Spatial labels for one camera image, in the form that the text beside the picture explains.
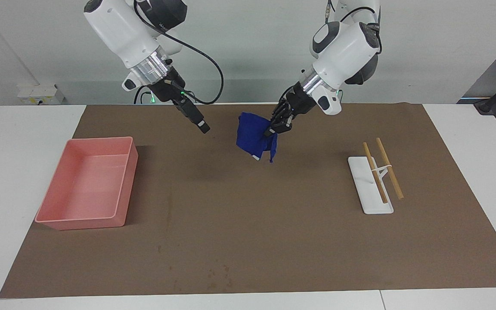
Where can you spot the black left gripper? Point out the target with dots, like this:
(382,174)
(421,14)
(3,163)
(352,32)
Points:
(299,99)

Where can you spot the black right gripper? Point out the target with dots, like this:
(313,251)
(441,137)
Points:
(168,90)

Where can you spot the blue towel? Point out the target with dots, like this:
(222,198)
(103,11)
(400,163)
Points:
(252,133)

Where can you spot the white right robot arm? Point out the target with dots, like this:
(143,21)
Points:
(119,30)

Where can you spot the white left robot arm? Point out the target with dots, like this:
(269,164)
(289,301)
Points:
(347,47)

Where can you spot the white towel rack wooden rods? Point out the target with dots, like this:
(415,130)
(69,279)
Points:
(370,193)

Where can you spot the brown table mat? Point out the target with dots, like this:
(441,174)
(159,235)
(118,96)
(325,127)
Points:
(252,237)

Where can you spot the pink plastic bin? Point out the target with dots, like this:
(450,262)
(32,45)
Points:
(88,185)

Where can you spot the white wall socket box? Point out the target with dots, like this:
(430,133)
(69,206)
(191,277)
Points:
(37,92)

